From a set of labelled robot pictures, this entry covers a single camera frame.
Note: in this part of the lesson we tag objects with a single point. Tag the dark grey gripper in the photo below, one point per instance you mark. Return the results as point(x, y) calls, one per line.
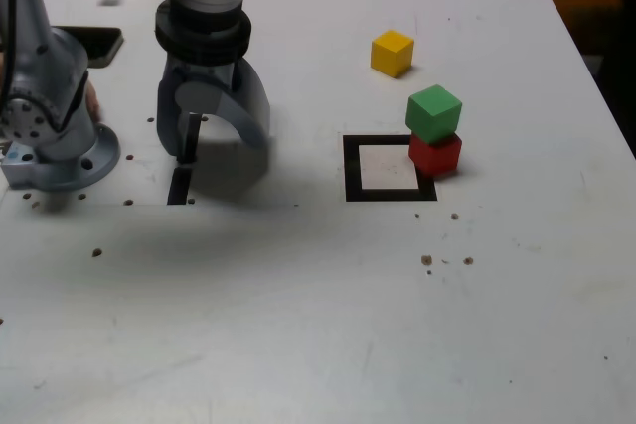
point(204, 72)

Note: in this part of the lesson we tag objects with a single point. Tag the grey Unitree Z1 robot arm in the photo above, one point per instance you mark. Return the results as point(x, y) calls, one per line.
point(49, 96)

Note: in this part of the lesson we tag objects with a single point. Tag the black tape square outline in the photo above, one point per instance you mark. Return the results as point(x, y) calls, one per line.
point(353, 171)

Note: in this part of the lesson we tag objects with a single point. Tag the red cube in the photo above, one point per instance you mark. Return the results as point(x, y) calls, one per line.
point(437, 158)

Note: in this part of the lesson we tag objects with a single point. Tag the black phone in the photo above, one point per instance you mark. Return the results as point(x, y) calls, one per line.
point(102, 44)

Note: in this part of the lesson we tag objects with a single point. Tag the yellow cube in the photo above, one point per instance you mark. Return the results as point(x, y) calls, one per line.
point(390, 54)

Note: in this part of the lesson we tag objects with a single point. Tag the black tape strip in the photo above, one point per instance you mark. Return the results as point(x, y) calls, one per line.
point(179, 185)

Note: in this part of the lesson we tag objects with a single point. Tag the person's hand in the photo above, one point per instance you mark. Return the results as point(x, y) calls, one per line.
point(93, 102)

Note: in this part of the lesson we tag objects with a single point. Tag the green cube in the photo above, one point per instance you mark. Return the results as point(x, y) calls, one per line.
point(432, 113)

